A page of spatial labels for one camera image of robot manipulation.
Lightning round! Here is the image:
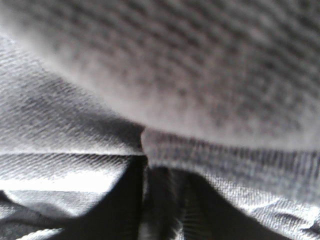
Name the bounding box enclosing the dark navy towel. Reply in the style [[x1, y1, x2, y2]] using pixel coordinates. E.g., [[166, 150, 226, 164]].
[[0, 0, 320, 240]]

